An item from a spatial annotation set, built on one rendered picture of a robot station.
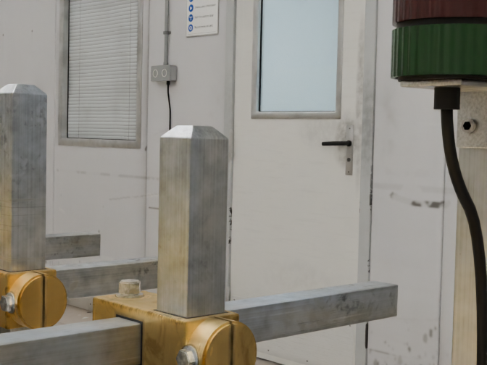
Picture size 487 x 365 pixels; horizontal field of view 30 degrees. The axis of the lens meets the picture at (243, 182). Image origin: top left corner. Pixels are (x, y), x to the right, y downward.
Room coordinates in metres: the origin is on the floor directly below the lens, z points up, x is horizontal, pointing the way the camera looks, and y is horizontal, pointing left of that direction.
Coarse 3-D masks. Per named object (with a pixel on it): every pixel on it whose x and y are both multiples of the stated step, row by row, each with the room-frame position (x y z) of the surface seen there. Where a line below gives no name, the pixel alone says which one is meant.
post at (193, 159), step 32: (192, 128) 0.63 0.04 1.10; (160, 160) 0.64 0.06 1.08; (192, 160) 0.62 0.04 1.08; (224, 160) 0.64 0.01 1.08; (160, 192) 0.64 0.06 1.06; (192, 192) 0.62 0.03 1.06; (224, 192) 0.64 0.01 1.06; (160, 224) 0.64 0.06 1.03; (192, 224) 0.62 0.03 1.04; (224, 224) 0.64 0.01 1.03; (160, 256) 0.64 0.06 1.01; (192, 256) 0.62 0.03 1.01; (224, 256) 0.64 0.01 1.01; (160, 288) 0.64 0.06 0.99; (192, 288) 0.62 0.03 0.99; (224, 288) 0.64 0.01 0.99
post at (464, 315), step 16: (464, 160) 0.46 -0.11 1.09; (480, 160) 0.45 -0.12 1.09; (464, 176) 0.46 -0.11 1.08; (480, 176) 0.45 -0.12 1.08; (480, 192) 0.45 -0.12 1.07; (480, 208) 0.45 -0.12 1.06; (464, 224) 0.46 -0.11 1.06; (480, 224) 0.45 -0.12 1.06; (464, 240) 0.46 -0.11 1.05; (464, 256) 0.46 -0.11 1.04; (464, 272) 0.46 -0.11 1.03; (464, 288) 0.46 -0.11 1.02; (464, 304) 0.46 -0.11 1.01; (464, 320) 0.46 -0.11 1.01; (464, 336) 0.46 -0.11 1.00; (464, 352) 0.45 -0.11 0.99
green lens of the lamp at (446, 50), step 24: (432, 24) 0.40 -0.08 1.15; (456, 24) 0.40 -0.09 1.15; (480, 24) 0.40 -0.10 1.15; (408, 48) 0.41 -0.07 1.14; (432, 48) 0.40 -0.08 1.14; (456, 48) 0.40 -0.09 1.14; (480, 48) 0.40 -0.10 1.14; (408, 72) 0.41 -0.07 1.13; (432, 72) 0.40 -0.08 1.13; (456, 72) 0.40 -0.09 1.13; (480, 72) 0.40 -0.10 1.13
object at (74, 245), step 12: (48, 240) 1.16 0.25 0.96; (60, 240) 1.17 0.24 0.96; (72, 240) 1.19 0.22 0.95; (84, 240) 1.20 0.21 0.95; (96, 240) 1.21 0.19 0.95; (48, 252) 1.16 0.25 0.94; (60, 252) 1.17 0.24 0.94; (72, 252) 1.19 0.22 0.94; (84, 252) 1.20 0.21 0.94; (96, 252) 1.21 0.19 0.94
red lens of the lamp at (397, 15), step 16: (400, 0) 0.42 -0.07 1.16; (416, 0) 0.41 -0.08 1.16; (432, 0) 0.40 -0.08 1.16; (448, 0) 0.40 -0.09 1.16; (464, 0) 0.40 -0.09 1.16; (480, 0) 0.40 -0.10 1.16; (400, 16) 0.42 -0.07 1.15; (416, 16) 0.41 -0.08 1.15; (432, 16) 0.40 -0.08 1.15; (448, 16) 0.40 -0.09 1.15; (464, 16) 0.40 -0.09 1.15; (480, 16) 0.40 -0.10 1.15
